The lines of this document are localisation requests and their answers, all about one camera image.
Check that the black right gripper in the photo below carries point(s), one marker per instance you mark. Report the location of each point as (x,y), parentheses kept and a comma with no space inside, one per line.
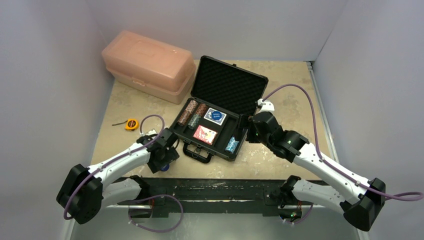
(252,129)

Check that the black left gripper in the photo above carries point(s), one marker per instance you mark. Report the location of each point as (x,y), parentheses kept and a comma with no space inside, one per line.
(171,155)

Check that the blue small blind button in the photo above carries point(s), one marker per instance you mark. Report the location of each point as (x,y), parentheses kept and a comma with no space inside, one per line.
(216,115)

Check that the black poker carrying case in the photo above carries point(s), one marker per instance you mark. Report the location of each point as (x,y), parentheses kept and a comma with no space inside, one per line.
(227,88)

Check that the green dark chip stack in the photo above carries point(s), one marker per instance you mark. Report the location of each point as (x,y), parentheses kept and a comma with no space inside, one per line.
(194,121)

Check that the orange brown chip stack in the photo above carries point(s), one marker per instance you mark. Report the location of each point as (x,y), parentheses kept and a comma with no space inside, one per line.
(187,112)

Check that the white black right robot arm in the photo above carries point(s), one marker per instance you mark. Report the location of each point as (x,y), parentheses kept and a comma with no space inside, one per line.
(357,198)

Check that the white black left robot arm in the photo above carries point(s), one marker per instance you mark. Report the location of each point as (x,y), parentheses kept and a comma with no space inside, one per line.
(87,190)

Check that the blue big blind button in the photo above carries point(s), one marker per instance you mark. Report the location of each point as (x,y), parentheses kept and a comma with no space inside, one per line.
(165,168)

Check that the light blue chip stack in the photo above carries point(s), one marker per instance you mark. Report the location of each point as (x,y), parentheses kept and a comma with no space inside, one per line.
(231,145)

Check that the red card deck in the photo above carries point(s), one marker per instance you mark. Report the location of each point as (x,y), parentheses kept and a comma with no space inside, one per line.
(205,134)

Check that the yellow tape measure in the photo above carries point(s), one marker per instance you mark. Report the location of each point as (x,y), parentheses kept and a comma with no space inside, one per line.
(130,124)

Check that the pink plastic storage box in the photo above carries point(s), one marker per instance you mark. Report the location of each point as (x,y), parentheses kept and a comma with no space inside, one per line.
(151,66)

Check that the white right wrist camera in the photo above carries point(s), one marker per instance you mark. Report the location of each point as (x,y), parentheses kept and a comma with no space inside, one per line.
(265,106)

